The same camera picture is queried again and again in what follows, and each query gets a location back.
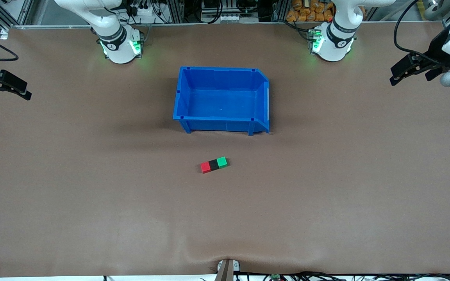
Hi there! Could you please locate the orange snack packets pile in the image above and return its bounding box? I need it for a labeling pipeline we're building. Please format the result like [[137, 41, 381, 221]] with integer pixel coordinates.
[[286, 0, 334, 22]]

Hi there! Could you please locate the white power strip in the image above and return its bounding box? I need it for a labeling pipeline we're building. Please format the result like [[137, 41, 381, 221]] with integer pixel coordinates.
[[129, 3, 159, 18]]

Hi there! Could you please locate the brown table mat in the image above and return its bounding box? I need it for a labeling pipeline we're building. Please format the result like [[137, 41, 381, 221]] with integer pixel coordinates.
[[0, 21, 450, 278]]

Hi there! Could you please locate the blue plastic storage bin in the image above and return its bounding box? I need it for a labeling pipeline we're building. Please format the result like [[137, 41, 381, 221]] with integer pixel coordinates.
[[173, 66, 270, 136]]

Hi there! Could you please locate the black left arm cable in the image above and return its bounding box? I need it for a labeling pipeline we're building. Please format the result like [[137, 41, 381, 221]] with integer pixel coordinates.
[[394, 0, 444, 55]]

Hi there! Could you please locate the aluminium table frame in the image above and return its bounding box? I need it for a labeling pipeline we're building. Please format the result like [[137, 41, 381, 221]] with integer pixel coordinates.
[[0, 0, 450, 31]]

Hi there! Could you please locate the black cable bundle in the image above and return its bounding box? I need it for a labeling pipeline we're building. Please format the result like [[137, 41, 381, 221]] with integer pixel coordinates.
[[200, 271, 450, 281]]

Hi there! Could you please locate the front camera mount post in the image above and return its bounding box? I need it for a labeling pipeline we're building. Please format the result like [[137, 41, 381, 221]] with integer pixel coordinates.
[[214, 258, 241, 281]]

